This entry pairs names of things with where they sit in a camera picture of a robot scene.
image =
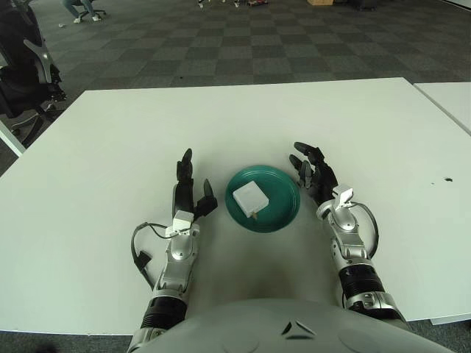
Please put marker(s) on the seated person in jeans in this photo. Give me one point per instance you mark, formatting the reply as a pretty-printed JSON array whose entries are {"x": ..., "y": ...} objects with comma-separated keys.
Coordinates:
[{"x": 70, "y": 5}]

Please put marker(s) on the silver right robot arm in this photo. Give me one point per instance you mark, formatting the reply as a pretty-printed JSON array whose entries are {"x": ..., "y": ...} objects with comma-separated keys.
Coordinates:
[{"x": 346, "y": 224}]

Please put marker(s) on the black office chair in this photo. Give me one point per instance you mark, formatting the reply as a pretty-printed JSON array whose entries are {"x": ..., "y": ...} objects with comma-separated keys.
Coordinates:
[{"x": 18, "y": 73}]

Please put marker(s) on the cardboard box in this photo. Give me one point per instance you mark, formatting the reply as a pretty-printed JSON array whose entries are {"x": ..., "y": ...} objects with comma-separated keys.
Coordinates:
[{"x": 320, "y": 2}]

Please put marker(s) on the green plate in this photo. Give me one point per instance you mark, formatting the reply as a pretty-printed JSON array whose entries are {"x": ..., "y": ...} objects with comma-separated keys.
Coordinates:
[{"x": 279, "y": 213}]

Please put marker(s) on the white charger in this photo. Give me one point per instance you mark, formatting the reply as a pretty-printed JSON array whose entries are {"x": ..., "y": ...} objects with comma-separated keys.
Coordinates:
[{"x": 250, "y": 198}]

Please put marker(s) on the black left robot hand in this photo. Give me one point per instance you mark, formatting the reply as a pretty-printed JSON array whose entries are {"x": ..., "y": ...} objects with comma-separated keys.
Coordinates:
[{"x": 184, "y": 195}]

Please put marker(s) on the distant office chair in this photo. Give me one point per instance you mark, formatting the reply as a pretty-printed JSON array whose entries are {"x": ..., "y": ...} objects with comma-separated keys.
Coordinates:
[{"x": 97, "y": 9}]

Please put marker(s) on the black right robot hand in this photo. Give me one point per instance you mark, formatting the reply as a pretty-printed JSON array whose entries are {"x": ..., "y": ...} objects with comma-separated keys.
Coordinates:
[{"x": 324, "y": 180}]

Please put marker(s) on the grey robot torso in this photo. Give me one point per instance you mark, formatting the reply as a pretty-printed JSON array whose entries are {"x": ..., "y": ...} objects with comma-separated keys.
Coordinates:
[{"x": 257, "y": 331}]

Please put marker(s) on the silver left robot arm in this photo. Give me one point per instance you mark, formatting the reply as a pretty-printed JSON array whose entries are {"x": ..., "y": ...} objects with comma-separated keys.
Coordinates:
[{"x": 180, "y": 253}]

